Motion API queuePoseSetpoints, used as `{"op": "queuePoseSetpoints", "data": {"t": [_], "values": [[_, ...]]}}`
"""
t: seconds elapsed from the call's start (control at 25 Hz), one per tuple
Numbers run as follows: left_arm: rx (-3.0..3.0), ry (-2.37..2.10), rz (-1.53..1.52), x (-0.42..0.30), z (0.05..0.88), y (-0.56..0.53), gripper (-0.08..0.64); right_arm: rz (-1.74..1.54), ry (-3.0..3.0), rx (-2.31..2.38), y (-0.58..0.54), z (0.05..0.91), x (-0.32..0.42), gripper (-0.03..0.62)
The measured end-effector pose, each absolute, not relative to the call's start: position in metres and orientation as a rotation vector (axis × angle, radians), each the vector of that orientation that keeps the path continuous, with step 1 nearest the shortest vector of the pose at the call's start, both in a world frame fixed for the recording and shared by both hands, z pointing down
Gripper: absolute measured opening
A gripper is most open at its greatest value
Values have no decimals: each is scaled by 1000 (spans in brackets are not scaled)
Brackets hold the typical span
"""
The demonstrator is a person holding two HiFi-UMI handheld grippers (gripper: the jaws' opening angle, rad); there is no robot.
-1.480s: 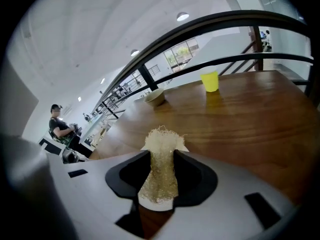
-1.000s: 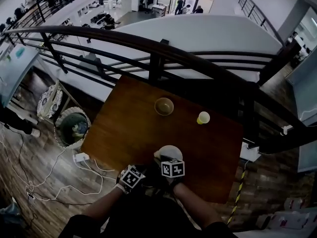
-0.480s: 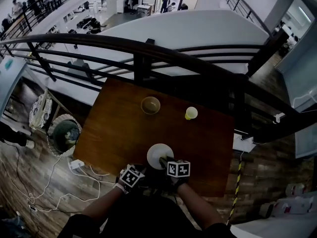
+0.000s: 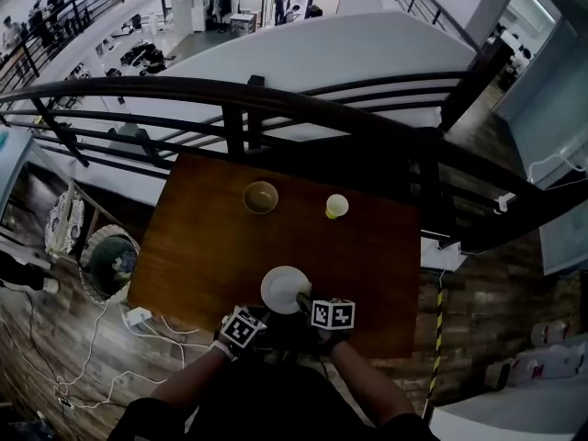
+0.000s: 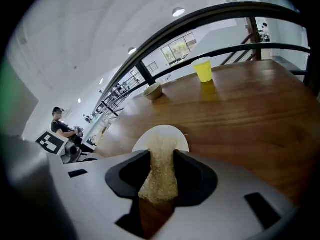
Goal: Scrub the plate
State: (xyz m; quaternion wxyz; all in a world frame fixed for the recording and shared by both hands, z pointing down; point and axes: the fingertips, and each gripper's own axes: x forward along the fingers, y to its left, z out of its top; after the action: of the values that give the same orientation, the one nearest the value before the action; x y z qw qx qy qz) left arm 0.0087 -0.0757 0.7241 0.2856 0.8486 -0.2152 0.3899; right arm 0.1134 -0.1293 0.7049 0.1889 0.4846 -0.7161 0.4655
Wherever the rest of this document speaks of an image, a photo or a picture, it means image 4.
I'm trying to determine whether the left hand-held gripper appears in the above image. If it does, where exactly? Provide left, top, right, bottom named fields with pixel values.
left=219, top=305, right=268, bottom=349

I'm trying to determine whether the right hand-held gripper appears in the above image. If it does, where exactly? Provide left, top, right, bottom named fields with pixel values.
left=296, top=291, right=356, bottom=330

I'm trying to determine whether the white round plate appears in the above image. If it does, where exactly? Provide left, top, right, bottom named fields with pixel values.
left=260, top=266, right=310, bottom=315

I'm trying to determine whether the person's right forearm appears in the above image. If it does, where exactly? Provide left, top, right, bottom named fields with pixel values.
left=329, top=340, right=417, bottom=424

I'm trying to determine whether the person's left forearm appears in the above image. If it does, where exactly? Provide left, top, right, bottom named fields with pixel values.
left=149, top=345, right=229, bottom=406

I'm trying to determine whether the person's right hand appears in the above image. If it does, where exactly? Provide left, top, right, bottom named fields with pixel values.
left=316, top=328, right=353, bottom=356

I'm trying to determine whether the white wristband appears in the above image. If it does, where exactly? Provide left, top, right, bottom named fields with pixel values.
left=209, top=339, right=236, bottom=363

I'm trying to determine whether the person's black clothing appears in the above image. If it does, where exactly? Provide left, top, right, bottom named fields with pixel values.
left=107, top=360, right=442, bottom=441

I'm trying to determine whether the yellow paper cup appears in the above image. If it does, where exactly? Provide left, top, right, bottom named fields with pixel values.
left=324, top=193, right=349, bottom=221

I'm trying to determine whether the white power strip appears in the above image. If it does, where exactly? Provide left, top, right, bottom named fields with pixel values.
left=123, top=306, right=153, bottom=328

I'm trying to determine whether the brown ceramic bowl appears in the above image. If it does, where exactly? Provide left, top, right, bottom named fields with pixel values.
left=242, top=180, right=279, bottom=215

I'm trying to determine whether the yellow black striped tape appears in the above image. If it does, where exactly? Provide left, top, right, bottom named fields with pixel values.
left=424, top=289, right=445, bottom=408

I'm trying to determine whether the white base board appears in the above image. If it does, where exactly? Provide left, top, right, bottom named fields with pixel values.
left=420, top=239, right=468, bottom=273

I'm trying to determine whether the white ribbed trash bin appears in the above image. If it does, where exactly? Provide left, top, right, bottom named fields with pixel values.
left=78, top=224, right=141, bottom=304

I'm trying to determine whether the small grey bin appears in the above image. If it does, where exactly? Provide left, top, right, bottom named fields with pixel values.
left=484, top=360, right=514, bottom=390

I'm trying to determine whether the white chair with patterned cushion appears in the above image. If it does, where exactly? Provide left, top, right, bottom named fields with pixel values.
left=44, top=180, right=116, bottom=262

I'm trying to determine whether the white desk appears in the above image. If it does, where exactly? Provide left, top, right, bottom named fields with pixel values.
left=429, top=390, right=588, bottom=441

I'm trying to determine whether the white box with red label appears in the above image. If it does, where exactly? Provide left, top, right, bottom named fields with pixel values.
left=530, top=322, right=576, bottom=346
left=509, top=342, right=588, bottom=381

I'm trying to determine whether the black curved metal railing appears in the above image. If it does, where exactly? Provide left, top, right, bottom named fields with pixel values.
left=0, top=72, right=588, bottom=252

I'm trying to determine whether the light blue table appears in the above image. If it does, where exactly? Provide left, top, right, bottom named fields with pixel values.
left=0, top=126, right=34, bottom=229

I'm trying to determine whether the clothes rack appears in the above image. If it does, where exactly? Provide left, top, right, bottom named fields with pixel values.
left=206, top=0, right=233, bottom=32

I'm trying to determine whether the frosted glass partition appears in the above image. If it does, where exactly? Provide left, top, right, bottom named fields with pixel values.
left=493, top=16, right=588, bottom=276

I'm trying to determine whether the white cabinet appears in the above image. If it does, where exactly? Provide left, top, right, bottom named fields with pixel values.
left=170, top=0, right=195, bottom=34

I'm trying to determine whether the black stair railing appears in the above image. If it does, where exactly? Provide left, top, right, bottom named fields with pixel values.
left=388, top=0, right=481, bottom=54

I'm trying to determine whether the black gallery railing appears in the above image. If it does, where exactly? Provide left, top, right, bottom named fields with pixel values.
left=0, top=0, right=185, bottom=94

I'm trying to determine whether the looped white cable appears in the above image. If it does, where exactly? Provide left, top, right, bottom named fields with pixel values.
left=52, top=300, right=212, bottom=409

